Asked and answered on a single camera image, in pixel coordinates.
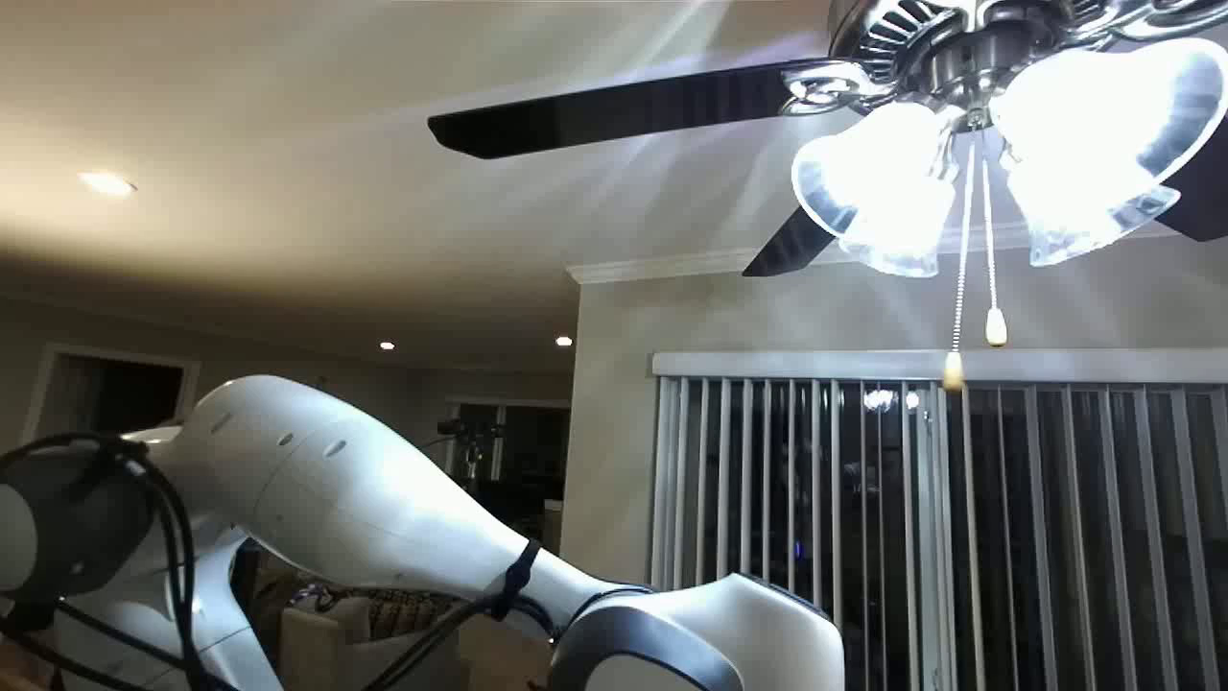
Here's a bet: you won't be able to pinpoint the frosted glass lamp shade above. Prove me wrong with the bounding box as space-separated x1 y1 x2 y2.
788 97 970 280
985 68 1185 273

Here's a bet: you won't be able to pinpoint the brown patterned pillow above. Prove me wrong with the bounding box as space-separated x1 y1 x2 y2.
247 545 466 646

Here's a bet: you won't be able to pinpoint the grey vertical window blinds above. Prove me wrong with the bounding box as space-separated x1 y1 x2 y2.
644 374 1228 691

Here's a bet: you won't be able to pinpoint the dark ceiling fan blade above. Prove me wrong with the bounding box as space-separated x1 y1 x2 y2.
737 202 845 280
421 55 831 160
1150 118 1228 247

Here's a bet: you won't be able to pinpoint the white door frame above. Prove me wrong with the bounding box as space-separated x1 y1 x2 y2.
17 340 203 452

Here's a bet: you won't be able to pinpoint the long fan pull chain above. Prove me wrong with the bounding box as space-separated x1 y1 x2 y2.
941 127 984 395

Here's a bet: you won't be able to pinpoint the black cable strap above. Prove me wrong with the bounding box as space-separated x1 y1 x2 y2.
490 536 551 624

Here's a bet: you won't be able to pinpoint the dark background window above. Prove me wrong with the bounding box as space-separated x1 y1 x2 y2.
437 395 575 540

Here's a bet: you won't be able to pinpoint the chrome ceiling fan motor housing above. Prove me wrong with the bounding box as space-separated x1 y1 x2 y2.
779 0 1228 118

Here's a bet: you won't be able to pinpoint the beige sofa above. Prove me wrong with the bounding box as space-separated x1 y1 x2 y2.
233 535 567 691

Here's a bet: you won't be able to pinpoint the short fan pull chain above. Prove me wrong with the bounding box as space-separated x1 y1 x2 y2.
974 127 1012 352

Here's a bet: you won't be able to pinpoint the large recessed ceiling light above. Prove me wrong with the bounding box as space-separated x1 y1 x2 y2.
75 165 141 202

